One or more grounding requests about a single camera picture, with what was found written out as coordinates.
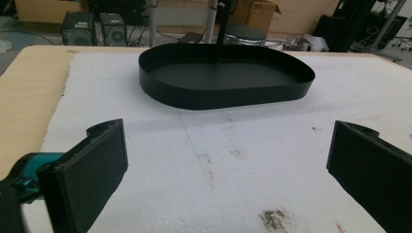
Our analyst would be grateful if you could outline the black computer tower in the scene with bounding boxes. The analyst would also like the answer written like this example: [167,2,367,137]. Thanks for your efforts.
[98,12,128,47]
[61,11,95,47]

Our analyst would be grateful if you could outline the black upright post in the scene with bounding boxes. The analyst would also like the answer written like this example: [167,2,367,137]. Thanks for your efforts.
[216,0,233,46]

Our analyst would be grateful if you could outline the white foam mat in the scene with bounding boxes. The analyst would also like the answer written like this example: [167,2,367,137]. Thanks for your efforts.
[20,51,412,233]

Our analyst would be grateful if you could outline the black equipment case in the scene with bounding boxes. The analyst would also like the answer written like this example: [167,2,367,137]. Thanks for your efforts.
[312,0,377,52]

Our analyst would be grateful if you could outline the grey metal stand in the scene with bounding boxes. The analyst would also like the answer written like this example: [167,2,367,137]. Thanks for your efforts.
[351,0,407,62]

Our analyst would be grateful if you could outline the brown cardboard box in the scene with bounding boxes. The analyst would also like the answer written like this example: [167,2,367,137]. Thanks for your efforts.
[14,0,86,24]
[231,0,282,35]

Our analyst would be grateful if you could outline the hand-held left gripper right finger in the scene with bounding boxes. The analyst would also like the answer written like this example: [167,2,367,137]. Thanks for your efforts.
[326,120,412,233]

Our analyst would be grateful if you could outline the white metal pole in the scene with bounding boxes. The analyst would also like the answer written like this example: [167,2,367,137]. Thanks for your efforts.
[205,0,219,45]

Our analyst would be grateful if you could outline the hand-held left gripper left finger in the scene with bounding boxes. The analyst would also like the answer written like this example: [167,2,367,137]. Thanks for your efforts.
[36,117,129,233]

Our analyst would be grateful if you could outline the black round stool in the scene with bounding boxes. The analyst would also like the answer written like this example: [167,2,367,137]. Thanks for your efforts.
[223,24,267,47]

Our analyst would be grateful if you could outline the black oval metal tray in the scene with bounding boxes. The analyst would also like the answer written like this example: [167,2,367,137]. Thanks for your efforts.
[138,43,316,111]

